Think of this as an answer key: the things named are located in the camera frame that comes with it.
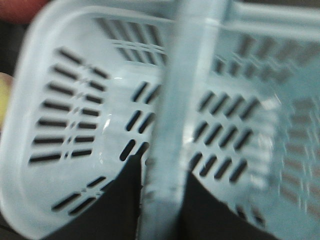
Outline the light blue plastic basket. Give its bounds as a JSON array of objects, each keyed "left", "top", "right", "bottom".
[{"left": 0, "top": 0, "right": 320, "bottom": 240}]

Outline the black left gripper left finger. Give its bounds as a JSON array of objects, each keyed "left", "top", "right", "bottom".
[{"left": 46, "top": 154, "right": 142, "bottom": 240}]

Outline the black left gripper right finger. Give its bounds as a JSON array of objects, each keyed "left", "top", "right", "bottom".
[{"left": 178, "top": 173, "right": 276, "bottom": 240}]

